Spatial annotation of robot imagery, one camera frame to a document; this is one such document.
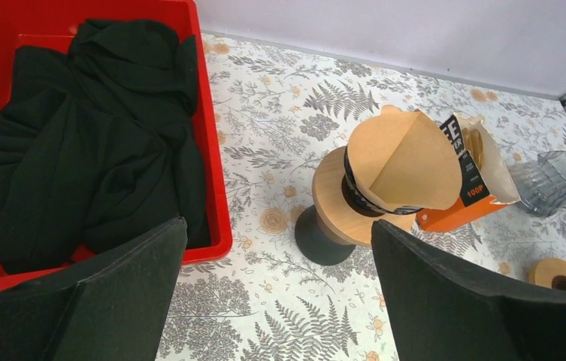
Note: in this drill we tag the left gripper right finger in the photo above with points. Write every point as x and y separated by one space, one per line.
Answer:
443 307

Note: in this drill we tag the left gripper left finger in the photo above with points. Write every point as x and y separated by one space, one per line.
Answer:
111 306

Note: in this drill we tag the grey glass pitcher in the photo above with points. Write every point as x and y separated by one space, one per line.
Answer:
541 183

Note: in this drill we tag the orange coffee filter box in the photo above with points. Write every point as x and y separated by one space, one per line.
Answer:
487 185

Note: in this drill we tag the blue glass dripper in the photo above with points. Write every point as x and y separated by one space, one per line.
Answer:
355 196

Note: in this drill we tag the brown paper coffee filter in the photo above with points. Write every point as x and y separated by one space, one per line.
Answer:
402 158

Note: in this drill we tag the red-rimmed glass carafe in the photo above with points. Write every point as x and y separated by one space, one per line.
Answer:
314 243

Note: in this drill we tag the black cloth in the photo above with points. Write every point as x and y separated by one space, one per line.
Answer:
97 144

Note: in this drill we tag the floral table mat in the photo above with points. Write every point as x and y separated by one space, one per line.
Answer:
278 112

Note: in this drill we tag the red plastic bin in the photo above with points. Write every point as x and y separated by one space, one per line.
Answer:
53 25

